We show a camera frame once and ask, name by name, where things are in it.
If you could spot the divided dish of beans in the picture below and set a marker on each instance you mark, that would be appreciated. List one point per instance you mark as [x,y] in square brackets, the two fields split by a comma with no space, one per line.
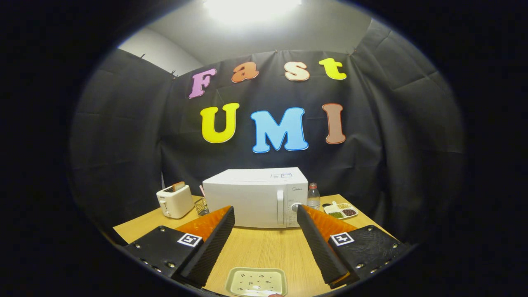
[341,211]

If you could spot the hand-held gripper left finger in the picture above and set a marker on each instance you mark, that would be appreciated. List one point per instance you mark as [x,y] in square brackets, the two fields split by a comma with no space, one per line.
[214,243]

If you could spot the clear plastic water bottle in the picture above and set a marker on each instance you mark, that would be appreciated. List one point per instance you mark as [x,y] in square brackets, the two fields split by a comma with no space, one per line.
[313,200]

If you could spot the pale green speckled plate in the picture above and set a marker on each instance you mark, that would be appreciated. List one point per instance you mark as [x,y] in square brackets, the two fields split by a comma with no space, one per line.
[255,281]

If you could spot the pink striped straw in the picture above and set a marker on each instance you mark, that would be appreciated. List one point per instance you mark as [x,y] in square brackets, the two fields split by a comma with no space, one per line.
[202,192]

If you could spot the white microwave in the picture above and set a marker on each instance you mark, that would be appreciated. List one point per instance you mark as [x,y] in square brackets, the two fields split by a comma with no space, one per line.
[247,194]

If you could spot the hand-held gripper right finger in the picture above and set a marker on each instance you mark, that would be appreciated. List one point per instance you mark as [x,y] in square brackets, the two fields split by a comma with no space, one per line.
[319,243]

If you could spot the toast slice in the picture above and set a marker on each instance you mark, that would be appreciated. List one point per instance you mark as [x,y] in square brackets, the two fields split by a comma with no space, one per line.
[178,186]

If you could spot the white toaster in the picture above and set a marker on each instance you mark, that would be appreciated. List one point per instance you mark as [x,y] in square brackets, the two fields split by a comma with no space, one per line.
[175,203]

